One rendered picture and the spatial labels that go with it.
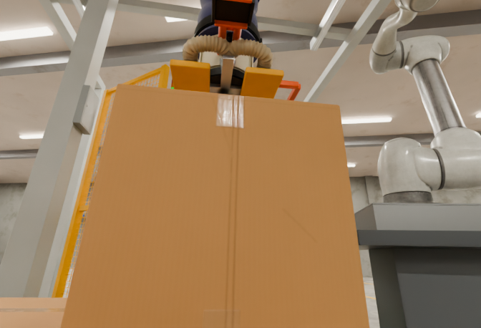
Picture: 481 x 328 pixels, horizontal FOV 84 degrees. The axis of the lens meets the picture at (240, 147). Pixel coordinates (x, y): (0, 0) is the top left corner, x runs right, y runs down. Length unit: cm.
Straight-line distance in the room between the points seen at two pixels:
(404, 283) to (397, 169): 37
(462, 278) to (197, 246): 82
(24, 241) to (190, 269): 165
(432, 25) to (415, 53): 347
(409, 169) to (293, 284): 77
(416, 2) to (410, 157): 50
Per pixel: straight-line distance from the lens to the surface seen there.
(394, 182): 110
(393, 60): 150
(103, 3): 273
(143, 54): 494
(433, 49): 151
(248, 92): 77
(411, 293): 100
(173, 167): 42
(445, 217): 100
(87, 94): 217
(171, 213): 41
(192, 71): 71
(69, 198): 432
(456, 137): 121
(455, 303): 104
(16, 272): 199
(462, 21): 515
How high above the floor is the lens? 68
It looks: 22 degrees up
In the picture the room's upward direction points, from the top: 1 degrees clockwise
